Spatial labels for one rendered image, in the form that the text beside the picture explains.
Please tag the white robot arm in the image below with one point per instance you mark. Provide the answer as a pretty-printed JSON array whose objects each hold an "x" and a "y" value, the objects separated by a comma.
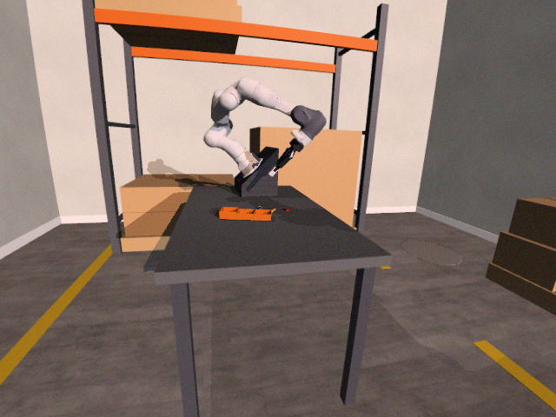
[{"x": 311, "y": 121}]

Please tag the orange rack of bins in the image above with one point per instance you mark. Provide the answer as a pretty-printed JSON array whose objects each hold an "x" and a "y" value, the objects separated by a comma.
[{"x": 245, "y": 214}]

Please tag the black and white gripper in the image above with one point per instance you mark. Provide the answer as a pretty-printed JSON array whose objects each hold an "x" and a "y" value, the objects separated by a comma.
[{"x": 286, "y": 156}]

